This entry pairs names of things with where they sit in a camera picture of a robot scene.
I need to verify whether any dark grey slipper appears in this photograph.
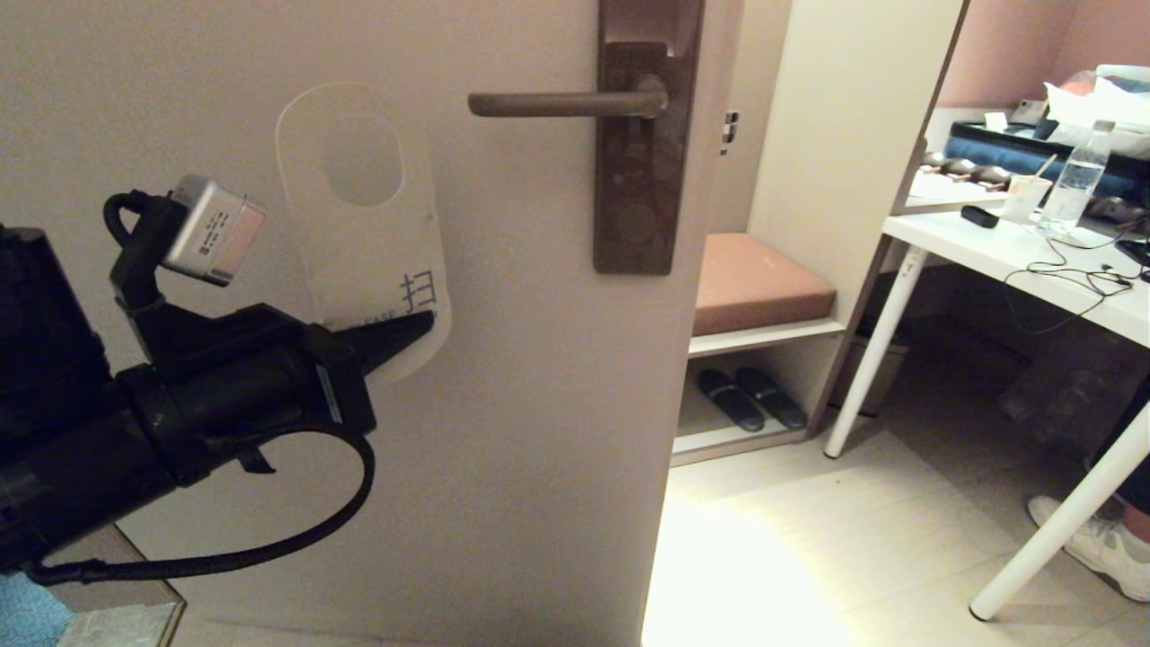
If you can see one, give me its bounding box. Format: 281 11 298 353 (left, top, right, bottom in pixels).
697 368 766 435
735 367 809 431

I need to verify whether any white plastic bag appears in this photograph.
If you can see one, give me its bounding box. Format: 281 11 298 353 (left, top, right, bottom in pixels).
1042 66 1150 163

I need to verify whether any thin black earphone cable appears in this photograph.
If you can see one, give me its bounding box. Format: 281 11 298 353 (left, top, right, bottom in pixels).
1001 225 1150 339

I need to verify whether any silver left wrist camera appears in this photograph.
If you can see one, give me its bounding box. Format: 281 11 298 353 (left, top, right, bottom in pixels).
162 175 269 288

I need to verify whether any person leg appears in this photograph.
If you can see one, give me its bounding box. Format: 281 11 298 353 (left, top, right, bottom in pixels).
1089 385 1150 542

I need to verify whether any white paper cup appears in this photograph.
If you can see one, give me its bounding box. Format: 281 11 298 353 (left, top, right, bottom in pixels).
1001 174 1053 226

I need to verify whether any beige door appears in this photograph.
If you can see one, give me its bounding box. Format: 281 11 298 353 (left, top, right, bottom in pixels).
0 0 747 647

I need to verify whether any white paper sheet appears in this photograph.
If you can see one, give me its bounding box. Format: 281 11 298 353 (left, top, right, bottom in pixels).
906 171 1009 213

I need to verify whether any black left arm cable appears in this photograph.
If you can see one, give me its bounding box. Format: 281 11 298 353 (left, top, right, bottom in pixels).
22 430 376 585

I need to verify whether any white round table leg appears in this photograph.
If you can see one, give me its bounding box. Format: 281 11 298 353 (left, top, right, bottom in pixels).
969 421 1150 624
823 244 928 461

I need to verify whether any terracotta seat cushion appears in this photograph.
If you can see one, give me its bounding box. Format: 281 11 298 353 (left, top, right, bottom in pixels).
692 234 837 339

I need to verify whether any clear plastic water bottle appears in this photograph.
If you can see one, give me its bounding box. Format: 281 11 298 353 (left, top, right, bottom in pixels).
1039 120 1116 237

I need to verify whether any dark blue case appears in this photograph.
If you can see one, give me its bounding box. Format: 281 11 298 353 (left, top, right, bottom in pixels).
943 121 1150 200

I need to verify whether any white sneaker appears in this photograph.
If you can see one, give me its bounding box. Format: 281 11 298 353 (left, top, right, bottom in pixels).
1028 494 1150 604

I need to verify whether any white door hanger sign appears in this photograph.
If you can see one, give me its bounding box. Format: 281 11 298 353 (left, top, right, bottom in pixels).
274 83 452 386

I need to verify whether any beige trash bin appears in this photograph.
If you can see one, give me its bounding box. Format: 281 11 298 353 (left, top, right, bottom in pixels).
831 331 911 420

